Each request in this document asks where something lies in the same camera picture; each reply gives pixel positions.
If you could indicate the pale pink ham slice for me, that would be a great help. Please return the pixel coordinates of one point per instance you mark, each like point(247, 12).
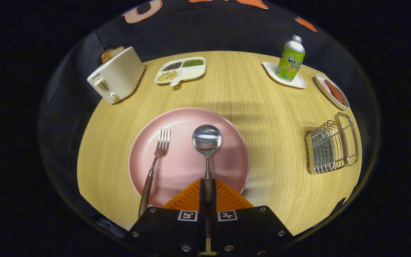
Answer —
point(326, 86)

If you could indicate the pile of yellow beans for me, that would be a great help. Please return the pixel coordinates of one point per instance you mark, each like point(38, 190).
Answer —
point(167, 76)

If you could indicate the pile of green beans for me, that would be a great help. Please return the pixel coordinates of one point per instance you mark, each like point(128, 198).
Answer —
point(193, 63)

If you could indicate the black backdrop cloth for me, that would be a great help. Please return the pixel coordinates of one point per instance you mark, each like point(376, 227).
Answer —
point(227, 28)

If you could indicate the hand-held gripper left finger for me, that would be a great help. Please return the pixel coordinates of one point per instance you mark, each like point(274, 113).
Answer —
point(202, 200)

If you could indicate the white square coaster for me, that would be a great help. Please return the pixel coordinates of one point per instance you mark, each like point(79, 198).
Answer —
point(271, 69)

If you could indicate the brown fried meat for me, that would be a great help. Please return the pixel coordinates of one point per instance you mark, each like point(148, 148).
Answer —
point(335, 93)

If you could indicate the white toaster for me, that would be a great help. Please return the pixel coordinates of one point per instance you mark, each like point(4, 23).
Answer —
point(120, 75)

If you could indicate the green soda bottle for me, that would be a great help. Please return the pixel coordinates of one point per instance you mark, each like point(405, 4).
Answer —
point(290, 60)

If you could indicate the brown toast slice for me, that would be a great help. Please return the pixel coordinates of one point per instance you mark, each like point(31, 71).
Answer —
point(106, 56)
point(117, 50)

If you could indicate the white divided tray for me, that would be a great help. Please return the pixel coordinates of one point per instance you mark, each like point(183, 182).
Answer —
point(191, 73)

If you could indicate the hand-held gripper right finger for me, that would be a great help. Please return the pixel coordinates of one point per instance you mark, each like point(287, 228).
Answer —
point(214, 200)

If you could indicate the white round food plate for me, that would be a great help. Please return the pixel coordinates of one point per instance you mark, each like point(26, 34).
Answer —
point(328, 97)

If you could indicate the pile of dark beans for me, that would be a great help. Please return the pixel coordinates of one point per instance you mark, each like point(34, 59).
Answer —
point(172, 66)

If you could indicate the pink round plate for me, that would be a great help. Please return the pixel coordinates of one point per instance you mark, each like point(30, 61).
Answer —
point(184, 167)

